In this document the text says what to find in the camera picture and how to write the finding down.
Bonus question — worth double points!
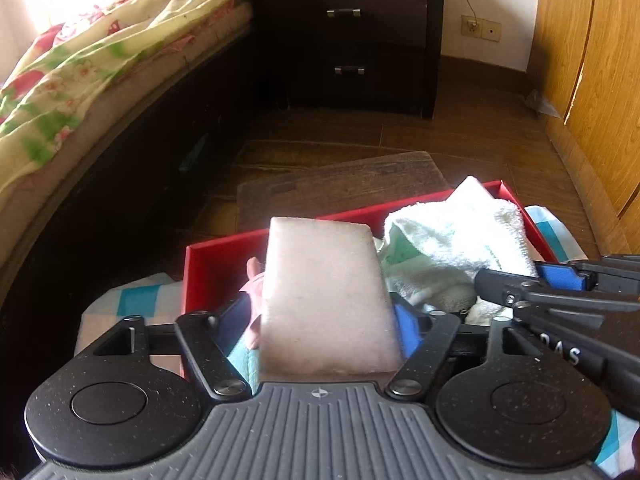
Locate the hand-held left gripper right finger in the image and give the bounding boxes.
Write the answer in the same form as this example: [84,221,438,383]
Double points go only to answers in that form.
[387,305,543,402]

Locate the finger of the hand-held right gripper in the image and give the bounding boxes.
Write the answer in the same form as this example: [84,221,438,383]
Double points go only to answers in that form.
[537,254,640,293]
[474,268,640,331]

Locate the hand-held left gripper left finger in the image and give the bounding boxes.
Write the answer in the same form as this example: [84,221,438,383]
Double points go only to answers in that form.
[75,292,253,403]

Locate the light blue cloth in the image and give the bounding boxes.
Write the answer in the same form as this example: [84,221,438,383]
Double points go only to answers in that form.
[227,330,263,392]

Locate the red box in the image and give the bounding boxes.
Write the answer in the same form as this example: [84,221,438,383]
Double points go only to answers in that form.
[182,180,560,381]

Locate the white towel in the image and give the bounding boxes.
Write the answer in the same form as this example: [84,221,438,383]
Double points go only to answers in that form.
[382,175,538,326]

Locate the white sponge block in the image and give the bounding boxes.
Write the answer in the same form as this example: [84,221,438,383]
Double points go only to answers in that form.
[260,216,405,376]

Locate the pink soft toy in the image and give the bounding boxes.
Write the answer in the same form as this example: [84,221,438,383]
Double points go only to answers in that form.
[240,257,267,351]

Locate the cream plush toy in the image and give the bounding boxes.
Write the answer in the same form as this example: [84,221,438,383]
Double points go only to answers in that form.
[425,285,476,325]

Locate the blue white checkered cloth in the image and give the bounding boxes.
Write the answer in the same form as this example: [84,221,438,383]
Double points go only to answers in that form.
[75,205,640,480]

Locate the dark wooden bed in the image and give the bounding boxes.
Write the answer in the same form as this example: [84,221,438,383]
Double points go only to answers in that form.
[0,0,261,461]

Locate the clear plastic bag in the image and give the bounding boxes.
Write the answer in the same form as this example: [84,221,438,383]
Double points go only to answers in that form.
[525,89,563,120]

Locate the wooden wardrobe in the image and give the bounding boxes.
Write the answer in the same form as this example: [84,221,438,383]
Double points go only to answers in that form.
[530,0,640,256]

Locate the dark wooden nightstand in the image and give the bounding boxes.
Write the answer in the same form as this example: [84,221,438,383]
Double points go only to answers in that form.
[250,0,446,120]

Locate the bed with floral blanket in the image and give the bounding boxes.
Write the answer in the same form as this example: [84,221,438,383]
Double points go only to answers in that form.
[0,0,251,201]

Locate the wall socket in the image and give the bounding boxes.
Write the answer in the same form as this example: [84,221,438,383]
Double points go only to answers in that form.
[461,15,502,42]

